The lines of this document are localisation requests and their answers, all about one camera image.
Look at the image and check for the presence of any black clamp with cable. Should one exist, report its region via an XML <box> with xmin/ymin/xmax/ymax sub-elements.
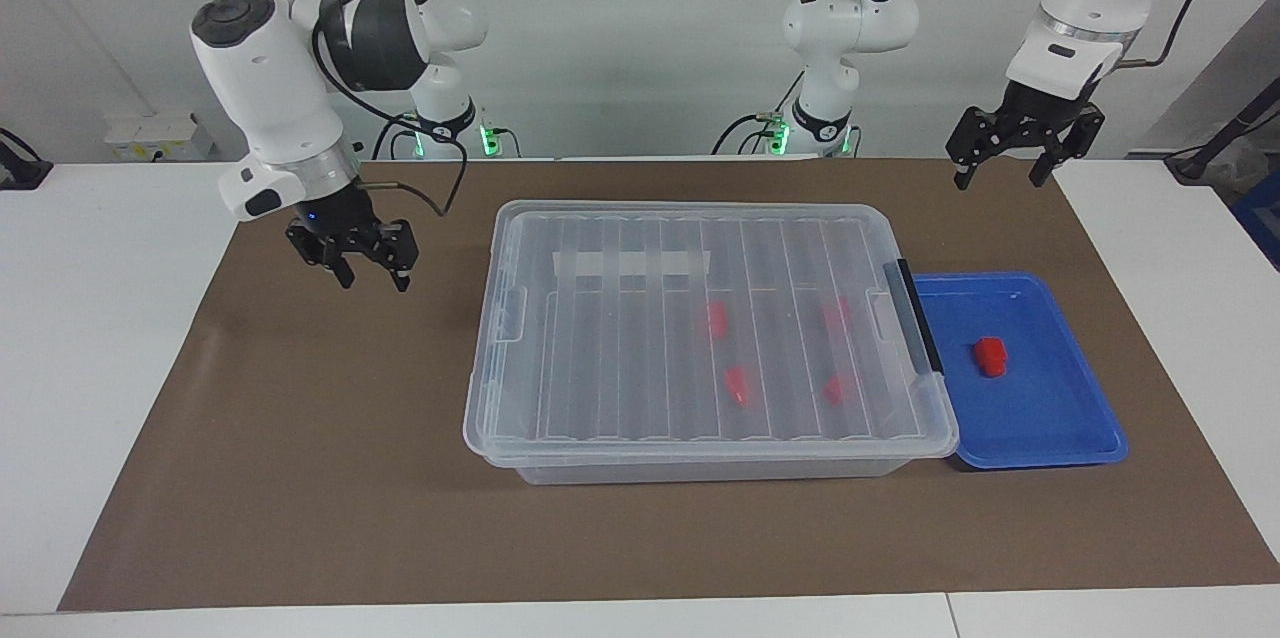
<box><xmin>0</xmin><ymin>126</ymin><xmax>53</xmax><ymax>191</ymax></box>

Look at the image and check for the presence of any white wall socket box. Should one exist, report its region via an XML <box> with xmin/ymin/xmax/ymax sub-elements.
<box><xmin>105</xmin><ymin>113</ymin><xmax>216</xmax><ymax>162</ymax></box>

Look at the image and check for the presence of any blue plastic tray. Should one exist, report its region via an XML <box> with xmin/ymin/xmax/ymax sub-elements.
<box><xmin>912</xmin><ymin>271</ymin><xmax>1131</xmax><ymax>471</ymax></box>

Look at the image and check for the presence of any black box latch handle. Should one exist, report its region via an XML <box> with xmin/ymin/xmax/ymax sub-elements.
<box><xmin>884</xmin><ymin>259</ymin><xmax>945</xmax><ymax>376</ymax></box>

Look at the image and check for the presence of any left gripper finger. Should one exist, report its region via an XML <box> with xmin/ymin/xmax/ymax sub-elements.
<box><xmin>945</xmin><ymin>105</ymin><xmax>1012</xmax><ymax>192</ymax></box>
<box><xmin>1029</xmin><ymin>102</ymin><xmax>1108</xmax><ymax>189</ymax></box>

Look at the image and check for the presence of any blue crate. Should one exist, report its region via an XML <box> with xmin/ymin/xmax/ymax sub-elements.
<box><xmin>1232</xmin><ymin>186</ymin><xmax>1280</xmax><ymax>271</ymax></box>

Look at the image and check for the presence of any grey crumpled bag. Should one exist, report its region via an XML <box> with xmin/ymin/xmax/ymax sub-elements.
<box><xmin>1212</xmin><ymin>136</ymin><xmax>1269</xmax><ymax>184</ymax></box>

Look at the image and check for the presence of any black stand pole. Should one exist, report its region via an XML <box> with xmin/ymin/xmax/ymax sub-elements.
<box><xmin>1165</xmin><ymin>78</ymin><xmax>1280</xmax><ymax>184</ymax></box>

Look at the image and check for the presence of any clear plastic storage box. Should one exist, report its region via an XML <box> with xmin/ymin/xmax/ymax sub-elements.
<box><xmin>485</xmin><ymin>201</ymin><xmax>946</xmax><ymax>487</ymax></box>

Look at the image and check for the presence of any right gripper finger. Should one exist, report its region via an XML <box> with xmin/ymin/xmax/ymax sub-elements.
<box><xmin>371</xmin><ymin>217</ymin><xmax>420</xmax><ymax>293</ymax></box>
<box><xmin>286</xmin><ymin>222</ymin><xmax>356</xmax><ymax>290</ymax></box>

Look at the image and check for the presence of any brown table mat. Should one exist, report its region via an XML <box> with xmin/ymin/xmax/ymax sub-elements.
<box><xmin>58</xmin><ymin>158</ymin><xmax>1280</xmax><ymax>612</ymax></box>

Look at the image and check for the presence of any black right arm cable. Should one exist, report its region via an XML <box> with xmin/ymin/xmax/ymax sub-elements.
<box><xmin>312</xmin><ymin>0</ymin><xmax>469</xmax><ymax>219</ymax></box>

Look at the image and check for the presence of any black base cable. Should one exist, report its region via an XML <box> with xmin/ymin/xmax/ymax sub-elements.
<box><xmin>372</xmin><ymin>111</ymin><xmax>421</xmax><ymax>162</ymax></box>
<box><xmin>712</xmin><ymin>111</ymin><xmax>791</xmax><ymax>157</ymax></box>

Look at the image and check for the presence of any clear plastic box lid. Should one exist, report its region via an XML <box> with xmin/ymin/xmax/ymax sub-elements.
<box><xmin>463</xmin><ymin>201</ymin><xmax>961</xmax><ymax>467</ymax></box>

